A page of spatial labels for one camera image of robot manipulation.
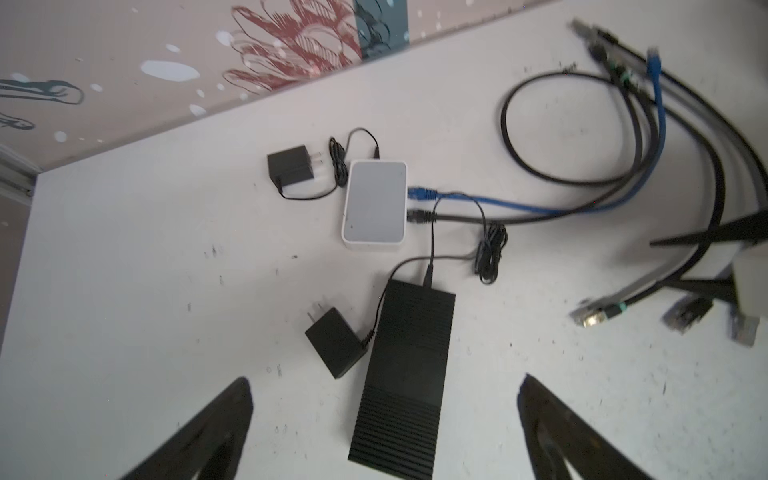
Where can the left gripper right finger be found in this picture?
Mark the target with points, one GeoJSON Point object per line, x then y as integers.
{"type": "Point", "coordinates": [559, 440]}

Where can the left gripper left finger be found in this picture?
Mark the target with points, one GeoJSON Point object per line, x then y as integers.
{"type": "Point", "coordinates": [210, 445]}

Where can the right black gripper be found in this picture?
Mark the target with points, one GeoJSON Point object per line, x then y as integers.
{"type": "Point", "coordinates": [750, 285]}

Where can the black network switch box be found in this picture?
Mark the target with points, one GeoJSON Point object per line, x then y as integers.
{"type": "Point", "coordinates": [397, 424]}

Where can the black power adapter with cable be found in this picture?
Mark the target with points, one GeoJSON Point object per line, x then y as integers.
{"type": "Point", "coordinates": [294, 165]}

